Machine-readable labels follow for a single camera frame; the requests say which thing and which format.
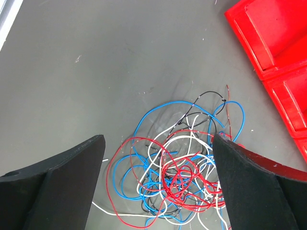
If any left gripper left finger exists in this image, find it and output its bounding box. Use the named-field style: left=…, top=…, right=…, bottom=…
left=0, top=135, right=106, bottom=230

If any red compartment bin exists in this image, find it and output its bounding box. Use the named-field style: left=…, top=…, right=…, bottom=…
left=225, top=0, right=307, bottom=156

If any red wire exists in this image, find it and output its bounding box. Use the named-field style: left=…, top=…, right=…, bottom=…
left=106, top=83, right=243, bottom=229

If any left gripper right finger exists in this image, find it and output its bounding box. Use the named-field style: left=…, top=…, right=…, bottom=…
left=213, top=134, right=307, bottom=230

